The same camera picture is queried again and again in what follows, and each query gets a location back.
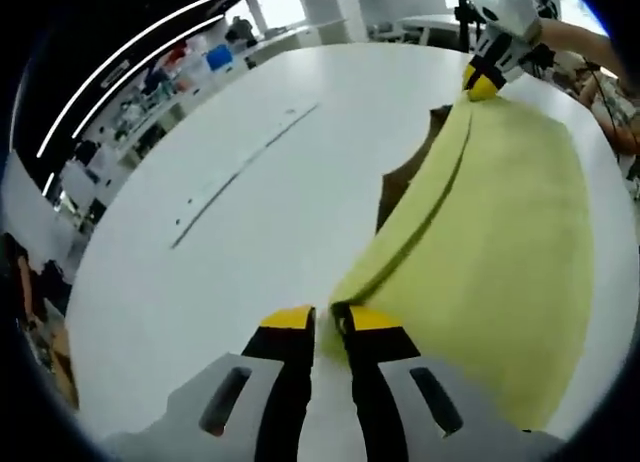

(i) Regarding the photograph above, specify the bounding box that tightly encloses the brown cardboard box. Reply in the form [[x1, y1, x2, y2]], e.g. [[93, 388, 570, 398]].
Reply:
[[49, 321, 81, 411]]

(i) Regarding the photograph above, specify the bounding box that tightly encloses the black tripod stand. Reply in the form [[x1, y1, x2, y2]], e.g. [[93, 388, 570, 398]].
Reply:
[[452, 0, 484, 56]]

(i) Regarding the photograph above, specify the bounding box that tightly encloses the blue plastic bin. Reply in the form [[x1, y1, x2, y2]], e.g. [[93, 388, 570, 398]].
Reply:
[[206, 46, 235, 74]]

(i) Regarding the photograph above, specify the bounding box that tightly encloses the ceiling air vent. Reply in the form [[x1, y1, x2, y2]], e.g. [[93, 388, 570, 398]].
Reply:
[[99, 64, 129, 88]]

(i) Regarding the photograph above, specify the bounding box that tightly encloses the white round table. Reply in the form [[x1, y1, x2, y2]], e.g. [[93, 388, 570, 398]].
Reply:
[[399, 12, 484, 48]]

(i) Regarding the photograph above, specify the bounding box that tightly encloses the white counter with cabinets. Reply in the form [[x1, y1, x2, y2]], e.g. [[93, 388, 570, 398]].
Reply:
[[74, 24, 321, 193]]

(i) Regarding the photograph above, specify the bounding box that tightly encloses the long curved ceiling light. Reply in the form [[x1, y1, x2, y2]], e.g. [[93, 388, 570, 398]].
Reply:
[[37, 0, 266, 158]]

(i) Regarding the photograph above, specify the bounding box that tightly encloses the short curved ceiling light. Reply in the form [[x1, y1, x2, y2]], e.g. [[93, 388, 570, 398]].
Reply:
[[72, 14, 226, 138]]

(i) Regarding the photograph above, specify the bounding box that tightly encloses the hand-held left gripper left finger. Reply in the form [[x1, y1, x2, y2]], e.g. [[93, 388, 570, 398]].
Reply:
[[102, 305, 317, 462]]

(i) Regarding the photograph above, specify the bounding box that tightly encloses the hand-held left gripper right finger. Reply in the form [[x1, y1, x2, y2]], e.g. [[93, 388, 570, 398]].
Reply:
[[332, 304, 569, 462]]

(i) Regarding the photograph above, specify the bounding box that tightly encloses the black cable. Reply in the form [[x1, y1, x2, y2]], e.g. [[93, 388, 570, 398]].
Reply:
[[582, 61, 624, 156]]

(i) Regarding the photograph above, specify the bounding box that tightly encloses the yellow garment with blue sleeve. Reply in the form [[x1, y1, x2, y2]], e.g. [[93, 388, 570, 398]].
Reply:
[[324, 89, 599, 433]]

